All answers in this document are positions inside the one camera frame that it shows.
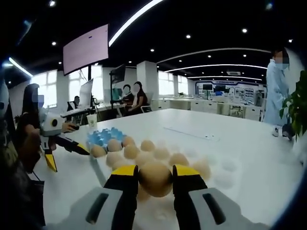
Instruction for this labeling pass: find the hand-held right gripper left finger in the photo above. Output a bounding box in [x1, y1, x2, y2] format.
[51, 164, 140, 230]

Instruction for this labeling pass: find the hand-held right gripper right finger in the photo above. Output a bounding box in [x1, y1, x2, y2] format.
[172, 164, 270, 230]

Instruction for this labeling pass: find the single brown egg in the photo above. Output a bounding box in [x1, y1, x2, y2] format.
[106, 139, 122, 153]
[139, 161, 173, 198]
[90, 145, 107, 158]
[122, 136, 136, 147]

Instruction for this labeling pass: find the blue egg tray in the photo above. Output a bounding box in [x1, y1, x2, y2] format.
[86, 128, 128, 154]

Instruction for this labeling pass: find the group of brown eggs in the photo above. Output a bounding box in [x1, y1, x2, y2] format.
[105, 139, 212, 203]

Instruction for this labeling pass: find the white foam egg holder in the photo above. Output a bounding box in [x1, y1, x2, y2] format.
[89, 140, 243, 230]

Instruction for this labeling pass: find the white paper cup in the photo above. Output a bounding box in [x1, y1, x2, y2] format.
[86, 114, 98, 129]

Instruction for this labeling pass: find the operator in black shirt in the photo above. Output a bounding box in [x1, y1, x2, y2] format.
[0, 103, 46, 228]

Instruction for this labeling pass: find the silver desktop monitor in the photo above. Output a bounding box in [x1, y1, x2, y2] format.
[79, 78, 94, 108]

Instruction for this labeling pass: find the white worn device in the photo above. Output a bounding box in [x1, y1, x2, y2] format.
[0, 76, 10, 118]

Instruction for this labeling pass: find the row of white cabinets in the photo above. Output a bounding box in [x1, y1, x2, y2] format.
[158, 97, 267, 120]

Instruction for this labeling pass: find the black monitor on pole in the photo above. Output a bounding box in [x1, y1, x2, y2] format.
[109, 64, 127, 83]

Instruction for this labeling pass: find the large pink display screen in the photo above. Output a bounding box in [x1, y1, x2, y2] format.
[62, 23, 109, 76]

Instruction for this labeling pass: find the grey office chair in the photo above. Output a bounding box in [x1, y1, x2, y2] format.
[140, 92, 154, 113]

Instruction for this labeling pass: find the white square pillar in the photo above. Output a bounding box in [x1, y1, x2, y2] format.
[136, 61, 159, 111]

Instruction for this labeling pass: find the dark grey pouch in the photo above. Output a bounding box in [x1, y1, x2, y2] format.
[282, 124, 295, 141]

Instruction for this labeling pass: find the green potted plant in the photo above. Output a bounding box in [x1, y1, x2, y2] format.
[279, 76, 307, 142]

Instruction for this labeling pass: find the long white ceiling light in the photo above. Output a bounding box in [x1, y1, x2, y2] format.
[109, 0, 164, 47]

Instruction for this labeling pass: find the blue-framed display wall panel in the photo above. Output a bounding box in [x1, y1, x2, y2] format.
[195, 80, 267, 101]

